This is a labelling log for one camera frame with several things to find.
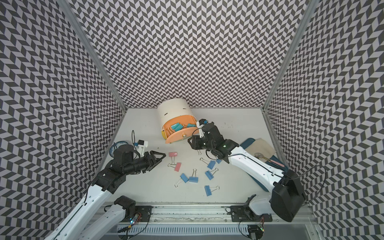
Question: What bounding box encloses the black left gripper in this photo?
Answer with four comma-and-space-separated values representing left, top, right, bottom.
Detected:
124, 150, 167, 176

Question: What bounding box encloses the orange top drawer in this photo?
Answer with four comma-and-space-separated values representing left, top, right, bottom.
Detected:
162, 115, 198, 144

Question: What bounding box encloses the blue binder clip low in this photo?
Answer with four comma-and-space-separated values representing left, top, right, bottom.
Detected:
189, 169, 199, 183

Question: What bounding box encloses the white round drawer cabinet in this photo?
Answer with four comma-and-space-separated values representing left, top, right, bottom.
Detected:
157, 99, 194, 133

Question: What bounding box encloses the blue binder clip bottom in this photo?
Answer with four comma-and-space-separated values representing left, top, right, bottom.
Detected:
204, 186, 220, 197

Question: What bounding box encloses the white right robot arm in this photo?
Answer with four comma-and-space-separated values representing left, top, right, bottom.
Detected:
188, 119, 307, 222

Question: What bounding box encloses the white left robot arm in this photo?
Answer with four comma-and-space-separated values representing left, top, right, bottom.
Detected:
46, 144, 166, 240

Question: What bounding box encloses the blue binder clip centre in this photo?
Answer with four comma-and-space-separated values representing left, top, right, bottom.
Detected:
200, 158, 216, 170

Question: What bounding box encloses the pink binder clip lower left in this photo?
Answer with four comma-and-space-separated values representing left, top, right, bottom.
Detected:
168, 163, 182, 172

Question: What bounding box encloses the blue binder clip mid right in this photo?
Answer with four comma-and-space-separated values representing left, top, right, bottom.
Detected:
205, 168, 219, 180

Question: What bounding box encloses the blue binder clip lower left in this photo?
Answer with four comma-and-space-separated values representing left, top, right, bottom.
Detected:
174, 174, 189, 188

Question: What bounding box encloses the blue patterned bowl far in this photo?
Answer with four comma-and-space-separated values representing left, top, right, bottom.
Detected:
109, 141, 128, 158

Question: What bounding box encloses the beige cloth napkin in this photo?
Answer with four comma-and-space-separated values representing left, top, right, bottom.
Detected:
246, 138, 276, 159

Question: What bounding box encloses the metal spoon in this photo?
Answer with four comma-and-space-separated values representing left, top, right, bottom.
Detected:
254, 153, 270, 161

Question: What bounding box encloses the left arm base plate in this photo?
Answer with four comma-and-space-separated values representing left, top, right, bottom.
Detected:
129, 206, 153, 224

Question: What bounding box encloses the aluminium front rail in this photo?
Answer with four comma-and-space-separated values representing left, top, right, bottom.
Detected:
67, 203, 316, 225

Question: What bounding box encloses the pink handled utensil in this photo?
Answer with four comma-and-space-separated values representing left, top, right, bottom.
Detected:
268, 159, 285, 168

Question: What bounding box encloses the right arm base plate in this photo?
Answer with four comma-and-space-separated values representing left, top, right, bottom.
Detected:
228, 206, 273, 223

